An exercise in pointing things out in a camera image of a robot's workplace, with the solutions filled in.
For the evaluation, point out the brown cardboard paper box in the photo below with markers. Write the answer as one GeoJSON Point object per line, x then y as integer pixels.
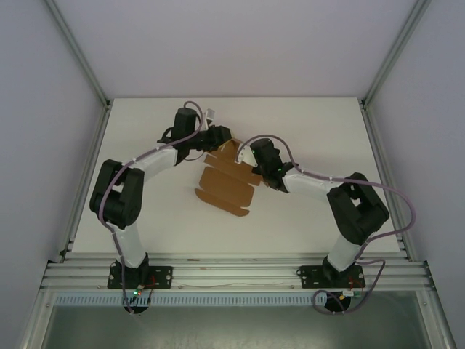
{"type": "Point", "coordinates": [227, 181]}

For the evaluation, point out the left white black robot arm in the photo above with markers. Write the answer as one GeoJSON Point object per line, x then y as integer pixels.
{"type": "Point", "coordinates": [125, 181]}

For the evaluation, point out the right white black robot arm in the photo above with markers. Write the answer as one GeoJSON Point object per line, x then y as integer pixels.
{"type": "Point", "coordinates": [357, 207]}

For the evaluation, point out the grey metal panel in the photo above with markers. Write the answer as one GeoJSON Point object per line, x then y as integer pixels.
{"type": "Point", "coordinates": [232, 329]}

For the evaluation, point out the aluminium front rail beam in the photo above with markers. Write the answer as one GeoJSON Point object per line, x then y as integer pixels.
{"type": "Point", "coordinates": [232, 276]}

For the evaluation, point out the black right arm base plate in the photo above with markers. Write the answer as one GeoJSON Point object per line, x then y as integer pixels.
{"type": "Point", "coordinates": [310, 278]}

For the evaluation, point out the aluminium left side rail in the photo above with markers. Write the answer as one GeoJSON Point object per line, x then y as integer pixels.
{"type": "Point", "coordinates": [85, 181]}

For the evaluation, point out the aluminium rail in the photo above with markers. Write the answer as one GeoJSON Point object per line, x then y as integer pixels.
{"type": "Point", "coordinates": [85, 181]}
{"type": "Point", "coordinates": [390, 181]}

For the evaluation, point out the aluminium right side rail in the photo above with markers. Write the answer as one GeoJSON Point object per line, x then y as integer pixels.
{"type": "Point", "coordinates": [390, 181]}

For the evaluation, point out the aluminium left frame post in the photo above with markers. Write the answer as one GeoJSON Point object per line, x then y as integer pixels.
{"type": "Point", "coordinates": [78, 54]}

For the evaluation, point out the aluminium frame post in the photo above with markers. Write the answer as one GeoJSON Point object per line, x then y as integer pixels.
{"type": "Point", "coordinates": [396, 54]}
{"type": "Point", "coordinates": [78, 54]}

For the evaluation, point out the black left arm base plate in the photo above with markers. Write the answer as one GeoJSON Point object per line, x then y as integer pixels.
{"type": "Point", "coordinates": [161, 278]}

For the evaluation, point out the aluminium right frame post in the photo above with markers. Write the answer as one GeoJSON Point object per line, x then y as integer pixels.
{"type": "Point", "coordinates": [396, 54]}

